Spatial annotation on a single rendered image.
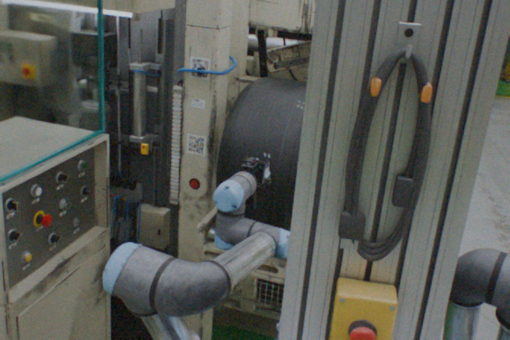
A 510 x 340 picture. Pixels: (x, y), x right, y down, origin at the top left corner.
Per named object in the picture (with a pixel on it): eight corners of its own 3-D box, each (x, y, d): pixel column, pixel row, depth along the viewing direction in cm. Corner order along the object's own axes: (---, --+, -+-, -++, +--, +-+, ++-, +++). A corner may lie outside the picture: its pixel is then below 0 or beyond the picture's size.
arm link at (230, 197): (209, 212, 148) (212, 182, 146) (224, 199, 159) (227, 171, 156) (237, 218, 146) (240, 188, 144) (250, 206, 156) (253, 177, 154)
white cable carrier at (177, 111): (169, 203, 222) (173, 85, 206) (174, 198, 227) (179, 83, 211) (179, 205, 221) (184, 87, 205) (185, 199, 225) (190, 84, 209)
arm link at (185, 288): (206, 287, 105) (298, 221, 149) (157, 269, 110) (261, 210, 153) (198, 342, 108) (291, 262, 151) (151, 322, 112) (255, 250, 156)
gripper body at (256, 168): (271, 159, 169) (259, 168, 158) (268, 186, 171) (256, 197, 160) (247, 155, 171) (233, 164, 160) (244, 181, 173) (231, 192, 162)
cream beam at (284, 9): (246, 27, 216) (249, -12, 211) (266, 21, 239) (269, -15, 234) (407, 47, 200) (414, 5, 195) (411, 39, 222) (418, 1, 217)
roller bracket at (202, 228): (194, 249, 210) (195, 225, 206) (231, 207, 246) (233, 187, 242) (203, 250, 209) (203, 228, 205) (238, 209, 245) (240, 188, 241)
